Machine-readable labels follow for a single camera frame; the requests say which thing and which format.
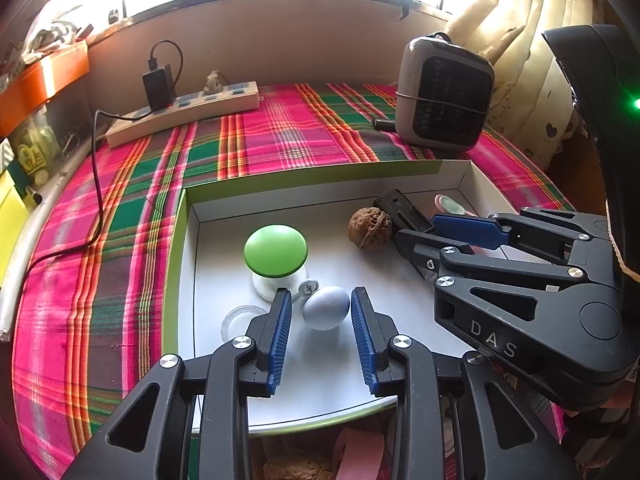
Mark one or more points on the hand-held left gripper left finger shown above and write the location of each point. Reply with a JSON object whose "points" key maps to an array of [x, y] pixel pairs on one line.
{"points": [[282, 340]]}

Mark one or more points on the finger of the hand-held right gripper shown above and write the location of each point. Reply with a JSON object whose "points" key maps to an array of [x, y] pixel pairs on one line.
{"points": [[450, 260], [465, 230]]}

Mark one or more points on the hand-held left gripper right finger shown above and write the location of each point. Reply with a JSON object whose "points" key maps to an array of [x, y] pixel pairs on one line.
{"points": [[362, 340]]}

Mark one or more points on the green white cardboard box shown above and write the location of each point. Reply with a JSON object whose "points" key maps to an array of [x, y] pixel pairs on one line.
{"points": [[320, 370]]}

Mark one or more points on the white egg-shaped ball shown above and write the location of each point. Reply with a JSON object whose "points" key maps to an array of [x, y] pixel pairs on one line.
{"points": [[325, 307]]}

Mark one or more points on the small clear round jar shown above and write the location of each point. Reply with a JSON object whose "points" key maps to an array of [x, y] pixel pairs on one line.
{"points": [[240, 310]]}

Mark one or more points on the small silver screw cap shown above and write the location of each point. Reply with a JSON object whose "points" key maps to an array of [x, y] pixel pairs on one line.
{"points": [[308, 287]]}

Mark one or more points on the brown walnut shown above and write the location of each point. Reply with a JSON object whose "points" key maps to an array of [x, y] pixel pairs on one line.
{"points": [[370, 227], [295, 470]]}

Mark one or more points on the green mushroom-shaped knob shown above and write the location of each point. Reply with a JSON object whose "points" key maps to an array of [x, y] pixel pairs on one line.
{"points": [[275, 252]]}

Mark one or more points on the cream heart print pillow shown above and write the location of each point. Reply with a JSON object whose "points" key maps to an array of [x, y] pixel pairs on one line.
{"points": [[520, 110]]}

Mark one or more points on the grey desktop fan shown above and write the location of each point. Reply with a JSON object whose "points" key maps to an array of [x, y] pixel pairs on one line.
{"points": [[440, 100]]}

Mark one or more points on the plaid pink green blanket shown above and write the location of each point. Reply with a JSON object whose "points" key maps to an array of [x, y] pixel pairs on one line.
{"points": [[125, 210]]}

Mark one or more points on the cream heart print curtain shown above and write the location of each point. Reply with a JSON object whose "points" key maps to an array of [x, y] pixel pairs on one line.
{"points": [[530, 0]]}

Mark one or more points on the beige power strip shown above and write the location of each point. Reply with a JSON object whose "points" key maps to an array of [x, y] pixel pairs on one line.
{"points": [[200, 110]]}

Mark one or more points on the white plug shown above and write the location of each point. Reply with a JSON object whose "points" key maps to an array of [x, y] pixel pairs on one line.
{"points": [[212, 85]]}

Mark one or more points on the black charger adapter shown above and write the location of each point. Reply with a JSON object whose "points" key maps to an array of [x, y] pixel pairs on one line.
{"points": [[159, 87]]}

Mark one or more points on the yellow cardboard box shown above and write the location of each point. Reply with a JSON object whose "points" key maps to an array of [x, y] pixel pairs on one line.
{"points": [[10, 220]]}

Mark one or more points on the clear container green print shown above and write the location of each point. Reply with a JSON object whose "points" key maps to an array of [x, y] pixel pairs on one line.
{"points": [[32, 155]]}

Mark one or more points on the orange storage box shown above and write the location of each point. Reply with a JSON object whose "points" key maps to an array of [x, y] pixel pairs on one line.
{"points": [[45, 80]]}

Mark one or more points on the white crumpled bag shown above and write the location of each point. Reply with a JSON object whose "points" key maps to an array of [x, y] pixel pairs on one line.
{"points": [[55, 25]]}

